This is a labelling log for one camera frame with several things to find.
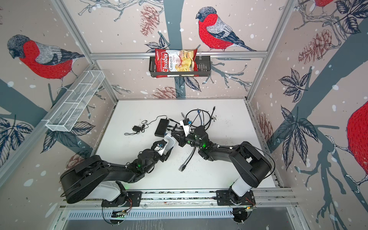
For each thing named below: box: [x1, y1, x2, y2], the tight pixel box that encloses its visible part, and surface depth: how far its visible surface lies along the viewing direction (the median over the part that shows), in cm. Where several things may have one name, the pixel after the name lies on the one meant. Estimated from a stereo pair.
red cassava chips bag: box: [154, 48, 199, 79], surface depth 90 cm
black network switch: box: [154, 118, 170, 138], surface depth 103 cm
